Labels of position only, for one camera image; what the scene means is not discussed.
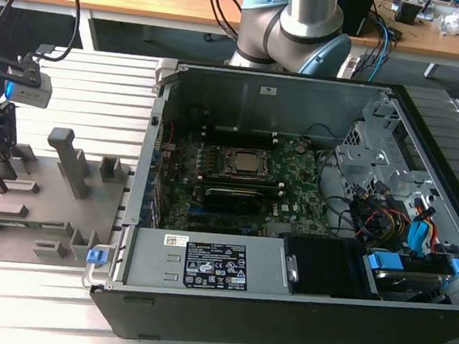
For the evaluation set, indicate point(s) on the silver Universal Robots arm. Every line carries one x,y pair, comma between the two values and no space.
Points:
310,9

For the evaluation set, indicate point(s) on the grey plastic parts rack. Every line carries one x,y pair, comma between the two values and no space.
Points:
47,203

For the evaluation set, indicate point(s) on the blue case latch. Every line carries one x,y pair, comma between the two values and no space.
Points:
96,257

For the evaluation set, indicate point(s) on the grey power supply unit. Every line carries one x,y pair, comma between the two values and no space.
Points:
151,262

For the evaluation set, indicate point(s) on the black Nvidia graphics card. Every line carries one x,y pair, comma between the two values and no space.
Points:
231,200

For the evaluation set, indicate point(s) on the black CPU socket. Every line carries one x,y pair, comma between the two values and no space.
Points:
249,175

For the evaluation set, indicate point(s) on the silver CPU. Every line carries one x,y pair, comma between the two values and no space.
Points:
250,162

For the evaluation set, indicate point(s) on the black open PC case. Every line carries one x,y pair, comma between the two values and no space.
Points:
239,323

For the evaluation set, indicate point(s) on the green Dell motherboard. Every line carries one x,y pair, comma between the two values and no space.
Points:
294,178

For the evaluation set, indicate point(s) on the silver coin battery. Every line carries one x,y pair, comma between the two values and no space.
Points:
300,149

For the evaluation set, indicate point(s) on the white power strip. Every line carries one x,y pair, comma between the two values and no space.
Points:
350,65

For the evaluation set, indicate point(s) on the silver metal drive cage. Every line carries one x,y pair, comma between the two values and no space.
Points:
360,160

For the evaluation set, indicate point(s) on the tall black box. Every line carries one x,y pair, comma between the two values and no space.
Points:
356,13

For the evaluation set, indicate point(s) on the small black adapter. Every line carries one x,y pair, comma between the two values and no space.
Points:
394,35

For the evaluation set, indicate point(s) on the hard disk in blue carrier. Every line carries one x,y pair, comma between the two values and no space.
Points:
406,278

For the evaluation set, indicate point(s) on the small black box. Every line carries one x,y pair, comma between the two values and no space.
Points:
408,12

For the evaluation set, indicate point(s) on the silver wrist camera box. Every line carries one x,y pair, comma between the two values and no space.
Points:
29,93

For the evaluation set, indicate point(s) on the wooden desk white frame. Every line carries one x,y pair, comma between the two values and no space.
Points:
148,5

